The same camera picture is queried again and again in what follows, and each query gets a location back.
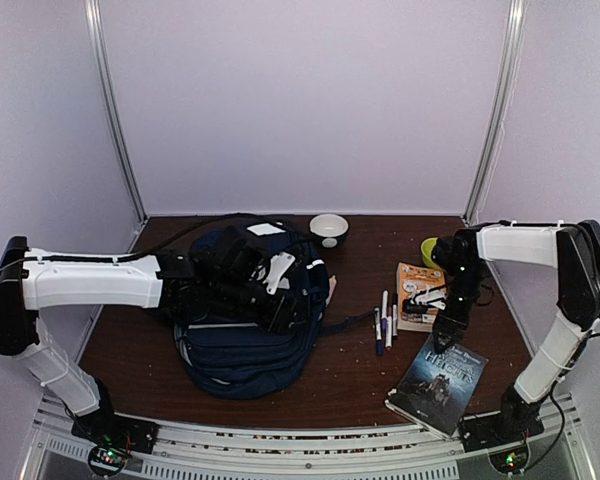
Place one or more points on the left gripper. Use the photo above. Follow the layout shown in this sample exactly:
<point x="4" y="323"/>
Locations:
<point x="277" y="319"/>

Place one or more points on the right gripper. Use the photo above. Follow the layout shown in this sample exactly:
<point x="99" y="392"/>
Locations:
<point x="443" y="329"/>

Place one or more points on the dark Wuthering Heights book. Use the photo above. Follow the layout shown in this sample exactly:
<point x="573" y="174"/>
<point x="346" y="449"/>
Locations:
<point x="436" y="389"/>

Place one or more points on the navy blue student backpack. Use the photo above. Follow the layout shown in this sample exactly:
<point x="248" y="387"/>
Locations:
<point x="236" y="360"/>

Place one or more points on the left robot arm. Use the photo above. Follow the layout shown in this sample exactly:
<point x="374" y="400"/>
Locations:
<point x="34" y="279"/>

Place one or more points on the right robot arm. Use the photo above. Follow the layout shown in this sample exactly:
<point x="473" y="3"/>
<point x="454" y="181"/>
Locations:
<point x="566" y="288"/>

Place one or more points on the orange cartoon paperback book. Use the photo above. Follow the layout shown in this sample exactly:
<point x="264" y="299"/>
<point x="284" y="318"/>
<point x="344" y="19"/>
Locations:
<point x="413" y="278"/>

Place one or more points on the white marker dark cap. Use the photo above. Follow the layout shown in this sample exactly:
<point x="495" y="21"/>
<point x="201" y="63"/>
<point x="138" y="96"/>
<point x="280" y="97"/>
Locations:
<point x="388" y="324"/>

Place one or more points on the white marker red cap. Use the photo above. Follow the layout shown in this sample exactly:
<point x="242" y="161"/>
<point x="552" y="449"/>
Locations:
<point x="394" y="315"/>

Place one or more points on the white marker blue cap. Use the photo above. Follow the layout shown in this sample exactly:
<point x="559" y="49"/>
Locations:
<point x="378" y="332"/>

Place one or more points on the white marker black cap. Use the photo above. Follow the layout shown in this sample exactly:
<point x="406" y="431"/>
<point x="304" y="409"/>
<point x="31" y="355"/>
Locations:
<point x="384" y="312"/>

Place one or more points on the lime green bowl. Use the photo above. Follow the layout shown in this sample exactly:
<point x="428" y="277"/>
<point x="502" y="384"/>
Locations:
<point x="426" y="248"/>

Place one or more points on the small pink glue bottle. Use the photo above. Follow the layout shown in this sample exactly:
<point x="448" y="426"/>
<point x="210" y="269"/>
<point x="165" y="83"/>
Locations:
<point x="332" y="287"/>

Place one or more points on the black and white bowl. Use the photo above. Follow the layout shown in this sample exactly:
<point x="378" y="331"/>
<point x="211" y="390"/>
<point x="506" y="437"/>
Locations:
<point x="329" y="230"/>

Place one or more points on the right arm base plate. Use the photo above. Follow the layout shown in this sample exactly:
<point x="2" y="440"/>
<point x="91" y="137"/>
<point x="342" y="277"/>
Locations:
<point x="487" y="432"/>

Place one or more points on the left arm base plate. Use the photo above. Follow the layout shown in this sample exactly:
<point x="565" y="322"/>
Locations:
<point x="129" y="435"/>

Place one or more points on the front aluminium rail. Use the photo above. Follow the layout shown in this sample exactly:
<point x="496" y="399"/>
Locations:
<point x="195" y="451"/>

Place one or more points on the left aluminium frame post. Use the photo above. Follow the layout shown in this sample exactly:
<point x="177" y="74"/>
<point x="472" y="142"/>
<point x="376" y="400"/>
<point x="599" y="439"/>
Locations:
<point x="98" y="42"/>

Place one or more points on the aluminium frame post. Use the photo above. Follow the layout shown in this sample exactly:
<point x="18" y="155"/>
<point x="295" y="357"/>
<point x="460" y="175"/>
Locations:
<point x="505" y="85"/>
<point x="98" y="42"/>

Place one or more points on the right aluminium frame post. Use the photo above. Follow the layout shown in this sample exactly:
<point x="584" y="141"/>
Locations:
<point x="505" y="85"/>

